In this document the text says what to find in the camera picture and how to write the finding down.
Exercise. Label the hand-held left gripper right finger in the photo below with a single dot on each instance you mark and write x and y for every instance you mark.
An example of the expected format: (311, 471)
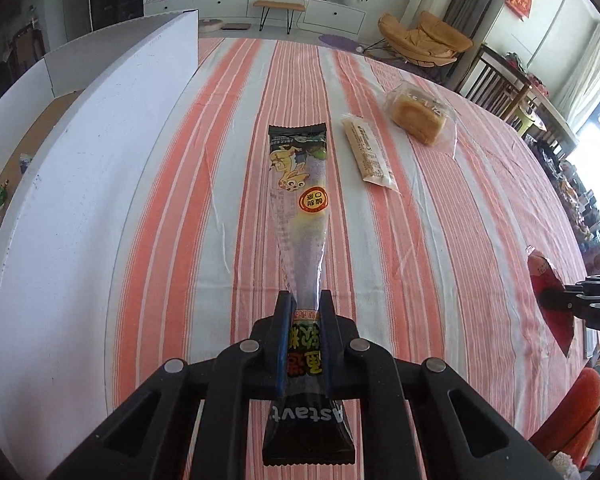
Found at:
(330, 350)

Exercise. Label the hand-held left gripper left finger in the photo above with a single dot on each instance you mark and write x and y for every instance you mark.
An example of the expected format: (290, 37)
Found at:
(282, 350)

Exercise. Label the red snack packet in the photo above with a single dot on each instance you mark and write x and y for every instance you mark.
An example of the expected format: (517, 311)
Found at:
(545, 275)

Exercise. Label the long clear snack packet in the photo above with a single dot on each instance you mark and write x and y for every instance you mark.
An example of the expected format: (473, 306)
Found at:
(300, 195)

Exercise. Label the white cardboard box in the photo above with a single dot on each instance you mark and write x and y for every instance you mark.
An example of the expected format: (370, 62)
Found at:
(80, 185)

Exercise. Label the pile of bottles and packets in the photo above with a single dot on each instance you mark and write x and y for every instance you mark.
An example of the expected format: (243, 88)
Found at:
(580, 195)

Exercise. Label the orange red chair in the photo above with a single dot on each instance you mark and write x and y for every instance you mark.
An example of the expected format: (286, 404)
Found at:
(575, 410)

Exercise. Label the orange striped tablecloth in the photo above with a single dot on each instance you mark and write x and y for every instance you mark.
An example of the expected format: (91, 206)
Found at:
(430, 235)

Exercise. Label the light green container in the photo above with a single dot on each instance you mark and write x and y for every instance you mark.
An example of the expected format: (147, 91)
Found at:
(530, 121)

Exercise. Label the beige stick snack packet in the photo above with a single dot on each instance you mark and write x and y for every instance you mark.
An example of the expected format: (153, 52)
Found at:
(367, 152)

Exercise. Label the white sheer curtain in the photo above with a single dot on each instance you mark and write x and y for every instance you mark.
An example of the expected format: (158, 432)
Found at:
(585, 70)

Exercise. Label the bread loaf in clear packet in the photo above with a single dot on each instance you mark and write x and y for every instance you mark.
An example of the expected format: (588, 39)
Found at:
(420, 112)

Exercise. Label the orange lounge chair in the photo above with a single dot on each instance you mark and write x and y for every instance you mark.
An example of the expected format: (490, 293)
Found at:
(425, 40)

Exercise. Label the purple floor mat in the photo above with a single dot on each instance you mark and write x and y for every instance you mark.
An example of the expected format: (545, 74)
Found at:
(341, 42)

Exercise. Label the dark small floor mat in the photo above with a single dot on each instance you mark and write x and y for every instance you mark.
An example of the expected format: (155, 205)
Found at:
(236, 26)

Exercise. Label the round beige pet bed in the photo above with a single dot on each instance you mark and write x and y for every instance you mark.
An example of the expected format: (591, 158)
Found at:
(211, 25)

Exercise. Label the white television cabinet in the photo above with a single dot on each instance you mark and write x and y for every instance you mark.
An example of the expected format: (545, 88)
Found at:
(330, 15)

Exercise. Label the wooden bench with hairpin legs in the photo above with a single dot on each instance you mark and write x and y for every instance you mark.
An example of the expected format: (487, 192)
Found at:
(279, 5)

